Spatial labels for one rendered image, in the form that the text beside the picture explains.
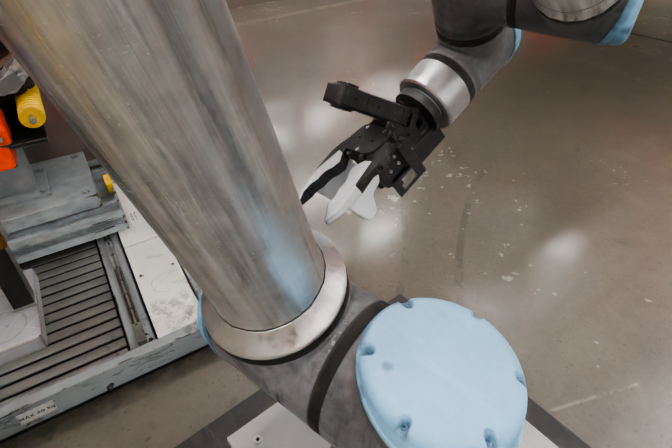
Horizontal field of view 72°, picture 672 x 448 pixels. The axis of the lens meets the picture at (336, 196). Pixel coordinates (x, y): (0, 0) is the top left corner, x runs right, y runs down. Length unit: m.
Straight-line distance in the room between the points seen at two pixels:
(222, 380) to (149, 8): 1.08
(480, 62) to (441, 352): 0.39
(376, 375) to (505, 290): 1.09
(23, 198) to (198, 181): 1.34
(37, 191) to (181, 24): 1.40
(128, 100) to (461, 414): 0.32
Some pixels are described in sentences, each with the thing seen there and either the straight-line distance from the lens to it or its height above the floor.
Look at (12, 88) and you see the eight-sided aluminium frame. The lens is 1.34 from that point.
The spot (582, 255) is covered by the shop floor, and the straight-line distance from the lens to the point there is 1.69.
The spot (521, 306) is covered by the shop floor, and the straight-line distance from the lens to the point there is 1.45.
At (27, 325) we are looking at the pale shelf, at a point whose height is 0.45.
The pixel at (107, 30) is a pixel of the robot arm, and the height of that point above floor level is 0.96.
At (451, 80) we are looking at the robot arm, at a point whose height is 0.79.
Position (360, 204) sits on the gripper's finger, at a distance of 0.57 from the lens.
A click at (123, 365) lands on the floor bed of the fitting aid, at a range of 1.25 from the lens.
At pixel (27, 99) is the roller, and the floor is 0.54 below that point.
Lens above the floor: 1.02
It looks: 36 degrees down
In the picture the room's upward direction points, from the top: straight up
